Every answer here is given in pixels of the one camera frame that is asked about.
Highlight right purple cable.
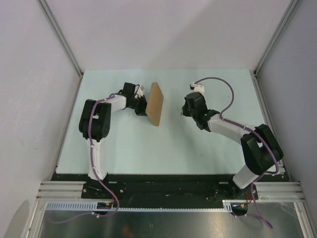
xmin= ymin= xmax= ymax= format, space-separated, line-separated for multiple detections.
xmin=193 ymin=77 xmax=280 ymax=229

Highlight right aluminium frame post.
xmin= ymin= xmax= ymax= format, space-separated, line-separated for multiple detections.
xmin=253 ymin=0 xmax=302 ymax=74

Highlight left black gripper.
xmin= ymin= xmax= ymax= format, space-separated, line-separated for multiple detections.
xmin=129 ymin=95 xmax=153 ymax=117

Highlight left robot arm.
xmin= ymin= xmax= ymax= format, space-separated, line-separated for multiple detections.
xmin=79 ymin=82 xmax=147 ymax=180

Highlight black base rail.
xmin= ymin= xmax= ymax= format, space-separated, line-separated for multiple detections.
xmin=81 ymin=174 xmax=258 ymax=208

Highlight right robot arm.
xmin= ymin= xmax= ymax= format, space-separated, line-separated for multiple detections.
xmin=182 ymin=92 xmax=284 ymax=199

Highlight aluminium frame post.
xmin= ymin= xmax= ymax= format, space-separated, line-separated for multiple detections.
xmin=37 ymin=0 xmax=84 ymax=78
xmin=253 ymin=0 xmax=302 ymax=74

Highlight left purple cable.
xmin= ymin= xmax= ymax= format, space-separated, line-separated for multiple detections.
xmin=46 ymin=97 xmax=120 ymax=224

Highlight grey slotted cable duct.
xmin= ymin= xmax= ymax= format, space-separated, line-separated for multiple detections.
xmin=46 ymin=200 xmax=247 ymax=213

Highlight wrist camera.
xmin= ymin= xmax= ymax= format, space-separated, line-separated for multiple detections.
xmin=134 ymin=84 xmax=144 ymax=98
xmin=190 ymin=82 xmax=205 ymax=95

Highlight purple cable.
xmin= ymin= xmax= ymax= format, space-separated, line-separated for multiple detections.
xmin=46 ymin=97 xmax=120 ymax=224
xmin=193 ymin=77 xmax=280 ymax=229

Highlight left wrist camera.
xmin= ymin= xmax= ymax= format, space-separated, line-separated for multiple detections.
xmin=134 ymin=84 xmax=144 ymax=98

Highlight brown cardboard express box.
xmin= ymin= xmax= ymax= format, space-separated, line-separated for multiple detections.
xmin=146 ymin=82 xmax=164 ymax=126

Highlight aluminium extrusion crossbar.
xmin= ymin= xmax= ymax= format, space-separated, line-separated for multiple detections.
xmin=36 ymin=181 xmax=305 ymax=202

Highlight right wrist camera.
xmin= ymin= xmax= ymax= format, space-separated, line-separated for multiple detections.
xmin=190 ymin=82 xmax=205 ymax=95

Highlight left aluminium frame post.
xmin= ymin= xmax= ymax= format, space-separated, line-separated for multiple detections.
xmin=37 ymin=0 xmax=84 ymax=78

